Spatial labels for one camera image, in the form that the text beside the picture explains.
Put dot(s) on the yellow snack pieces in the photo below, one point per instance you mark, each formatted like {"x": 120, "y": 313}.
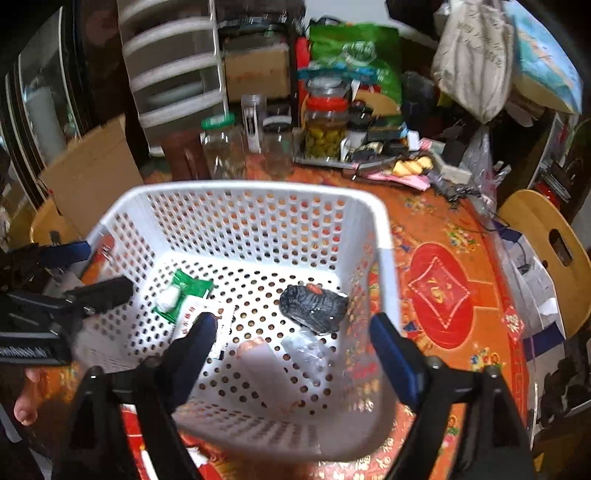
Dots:
{"x": 413, "y": 165}

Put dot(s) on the wooden chair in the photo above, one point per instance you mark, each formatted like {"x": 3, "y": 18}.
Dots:
{"x": 531, "y": 217}

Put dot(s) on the person's left hand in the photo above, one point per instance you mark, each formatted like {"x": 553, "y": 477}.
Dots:
{"x": 27, "y": 401}

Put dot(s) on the black-capped small bottle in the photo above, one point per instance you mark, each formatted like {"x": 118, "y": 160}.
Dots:
{"x": 359, "y": 127}

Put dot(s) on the tall clear container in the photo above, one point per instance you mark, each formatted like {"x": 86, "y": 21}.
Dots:
{"x": 254, "y": 122}

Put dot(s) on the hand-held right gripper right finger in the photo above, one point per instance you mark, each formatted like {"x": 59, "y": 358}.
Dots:
{"x": 397, "y": 357}

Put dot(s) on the large cardboard box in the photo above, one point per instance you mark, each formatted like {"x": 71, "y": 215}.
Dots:
{"x": 92, "y": 175}

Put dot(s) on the pink packet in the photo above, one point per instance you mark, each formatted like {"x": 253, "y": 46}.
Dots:
{"x": 401, "y": 180}

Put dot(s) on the green shopping bag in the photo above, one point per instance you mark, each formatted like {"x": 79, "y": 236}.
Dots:
{"x": 364, "y": 60}

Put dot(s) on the white perforated plastic basket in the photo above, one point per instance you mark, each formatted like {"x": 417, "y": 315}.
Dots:
{"x": 258, "y": 212}

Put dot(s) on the blue printed tote bag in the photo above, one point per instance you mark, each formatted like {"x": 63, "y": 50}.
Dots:
{"x": 545, "y": 50}

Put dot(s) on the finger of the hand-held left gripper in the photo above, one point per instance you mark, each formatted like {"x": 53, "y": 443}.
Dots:
{"x": 106, "y": 291}
{"x": 69, "y": 252}

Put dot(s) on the green-lidded clear jar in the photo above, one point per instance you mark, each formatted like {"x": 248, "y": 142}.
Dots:
{"x": 224, "y": 147}

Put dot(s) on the black plastic packet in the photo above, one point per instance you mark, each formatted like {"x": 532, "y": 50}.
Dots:
{"x": 314, "y": 307}

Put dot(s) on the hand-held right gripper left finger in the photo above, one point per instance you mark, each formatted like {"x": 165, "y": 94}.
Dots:
{"x": 194, "y": 355}

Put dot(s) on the small cardboard box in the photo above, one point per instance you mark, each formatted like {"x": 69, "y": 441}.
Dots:
{"x": 256, "y": 74}

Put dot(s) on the red-lidded pickle jar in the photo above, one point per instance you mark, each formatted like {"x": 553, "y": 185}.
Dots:
{"x": 325, "y": 124}

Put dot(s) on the white paper bag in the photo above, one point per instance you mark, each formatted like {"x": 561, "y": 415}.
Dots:
{"x": 531, "y": 286}

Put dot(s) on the empty glass jar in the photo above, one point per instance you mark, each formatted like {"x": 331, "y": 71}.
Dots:
{"x": 278, "y": 150}

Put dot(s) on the white square packet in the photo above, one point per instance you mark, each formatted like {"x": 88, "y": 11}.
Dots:
{"x": 184, "y": 324}

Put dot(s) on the clear plastic bag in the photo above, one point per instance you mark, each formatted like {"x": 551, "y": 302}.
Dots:
{"x": 309, "y": 355}
{"x": 478, "y": 161}

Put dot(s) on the green foil packet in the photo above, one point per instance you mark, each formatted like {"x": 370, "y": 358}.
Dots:
{"x": 195, "y": 286}

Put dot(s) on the hanging clear plastic bag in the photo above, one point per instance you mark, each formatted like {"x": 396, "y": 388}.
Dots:
{"x": 478, "y": 161}

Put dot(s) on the brown canister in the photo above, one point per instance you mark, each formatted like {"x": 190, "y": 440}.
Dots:
{"x": 184, "y": 154}

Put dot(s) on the white plastic drawer tower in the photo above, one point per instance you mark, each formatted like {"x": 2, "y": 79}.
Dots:
{"x": 175, "y": 60}

